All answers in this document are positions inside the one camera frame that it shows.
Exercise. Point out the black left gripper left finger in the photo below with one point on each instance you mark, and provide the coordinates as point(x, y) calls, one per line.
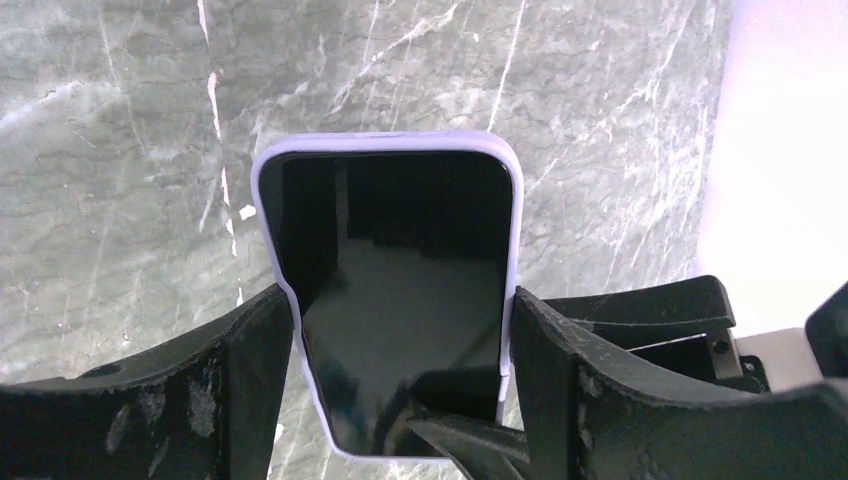
point(203, 405)

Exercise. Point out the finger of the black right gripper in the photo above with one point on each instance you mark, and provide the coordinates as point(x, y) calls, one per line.
point(480, 450)

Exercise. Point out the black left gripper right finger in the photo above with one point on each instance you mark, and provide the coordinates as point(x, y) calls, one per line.
point(592, 410)

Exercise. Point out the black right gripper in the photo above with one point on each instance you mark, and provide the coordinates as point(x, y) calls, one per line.
point(683, 327)

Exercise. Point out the phone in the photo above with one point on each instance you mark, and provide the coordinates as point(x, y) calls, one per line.
point(398, 254)

